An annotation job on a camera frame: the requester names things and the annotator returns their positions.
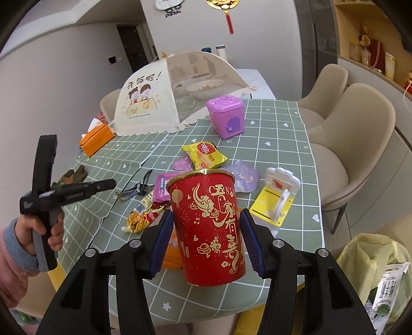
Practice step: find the magenta snack packet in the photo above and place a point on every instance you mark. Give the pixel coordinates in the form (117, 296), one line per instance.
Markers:
(162, 188)

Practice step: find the dark glass cabinet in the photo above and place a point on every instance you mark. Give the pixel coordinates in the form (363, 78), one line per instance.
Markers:
(323, 48)

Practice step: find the yellow cushion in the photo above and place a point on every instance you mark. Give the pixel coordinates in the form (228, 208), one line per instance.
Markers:
(273, 309)
(56, 278)

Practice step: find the wall switch panel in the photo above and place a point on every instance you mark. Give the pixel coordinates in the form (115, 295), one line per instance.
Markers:
(112, 59)

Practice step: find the wooden wall shelf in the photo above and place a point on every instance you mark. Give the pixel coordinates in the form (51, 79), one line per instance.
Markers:
(370, 19)

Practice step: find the mesh food cover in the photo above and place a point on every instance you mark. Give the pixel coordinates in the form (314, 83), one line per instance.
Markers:
(148, 103)

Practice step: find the yellow snack packet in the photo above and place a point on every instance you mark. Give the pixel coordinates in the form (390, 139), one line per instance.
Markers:
(206, 156)

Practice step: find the person's left hand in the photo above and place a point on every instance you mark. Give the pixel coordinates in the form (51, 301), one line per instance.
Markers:
(25, 233)

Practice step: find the glass jar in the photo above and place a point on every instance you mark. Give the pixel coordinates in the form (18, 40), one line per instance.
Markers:
(354, 51)

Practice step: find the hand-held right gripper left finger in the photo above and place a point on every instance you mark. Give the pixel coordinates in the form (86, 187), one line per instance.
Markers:
(162, 243)

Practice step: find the yellow white toy chair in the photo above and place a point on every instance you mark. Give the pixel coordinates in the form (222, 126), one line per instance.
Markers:
(273, 199)

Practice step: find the white yellow cup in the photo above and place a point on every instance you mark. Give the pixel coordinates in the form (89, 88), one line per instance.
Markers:
(390, 66)

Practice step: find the dark red gift bag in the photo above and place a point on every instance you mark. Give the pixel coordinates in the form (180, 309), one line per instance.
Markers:
(371, 51)

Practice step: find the red gold figurine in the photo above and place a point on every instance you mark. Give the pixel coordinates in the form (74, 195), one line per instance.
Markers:
(408, 82)

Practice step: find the dark twisted wrapper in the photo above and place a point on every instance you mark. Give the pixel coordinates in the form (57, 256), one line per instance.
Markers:
(135, 190)

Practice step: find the lilac snack wrapper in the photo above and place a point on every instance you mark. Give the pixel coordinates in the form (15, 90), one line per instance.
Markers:
(243, 175)
(182, 163)

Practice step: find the green checked tablecloth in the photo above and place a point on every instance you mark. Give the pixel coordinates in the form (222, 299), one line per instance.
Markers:
(283, 145)

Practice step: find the red paper cup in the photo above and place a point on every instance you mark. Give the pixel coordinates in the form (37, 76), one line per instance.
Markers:
(209, 232)

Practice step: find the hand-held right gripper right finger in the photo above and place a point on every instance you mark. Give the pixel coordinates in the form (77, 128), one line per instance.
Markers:
(254, 246)

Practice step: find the dark door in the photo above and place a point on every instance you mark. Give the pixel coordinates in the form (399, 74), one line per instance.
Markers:
(135, 48)

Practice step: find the green checked placemat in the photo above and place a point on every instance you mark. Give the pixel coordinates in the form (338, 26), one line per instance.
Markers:
(96, 206)

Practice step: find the purple toy bin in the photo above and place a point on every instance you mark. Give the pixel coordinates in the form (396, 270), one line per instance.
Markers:
(227, 117)

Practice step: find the white thermos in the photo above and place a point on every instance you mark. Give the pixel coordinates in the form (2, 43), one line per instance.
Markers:
(221, 51)

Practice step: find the orange snack packet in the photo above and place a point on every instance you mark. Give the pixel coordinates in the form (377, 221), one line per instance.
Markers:
(172, 254)

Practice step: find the red gold hanging ornament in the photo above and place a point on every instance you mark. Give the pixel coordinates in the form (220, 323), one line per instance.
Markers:
(225, 9)

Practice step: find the gold red snack packet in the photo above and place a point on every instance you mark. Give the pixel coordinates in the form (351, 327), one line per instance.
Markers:
(144, 215)

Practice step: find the patterned knit glove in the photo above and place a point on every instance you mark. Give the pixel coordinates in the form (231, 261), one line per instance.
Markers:
(72, 177)

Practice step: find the orange tissue box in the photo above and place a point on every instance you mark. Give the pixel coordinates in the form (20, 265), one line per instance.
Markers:
(98, 140)

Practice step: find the bin with yellow bag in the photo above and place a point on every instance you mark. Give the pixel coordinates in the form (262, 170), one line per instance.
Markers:
(367, 257)

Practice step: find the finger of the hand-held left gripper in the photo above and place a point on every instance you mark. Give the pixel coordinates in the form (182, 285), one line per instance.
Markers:
(90, 187)

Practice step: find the panda wall clock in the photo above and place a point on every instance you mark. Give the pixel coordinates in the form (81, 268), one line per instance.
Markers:
(169, 6)

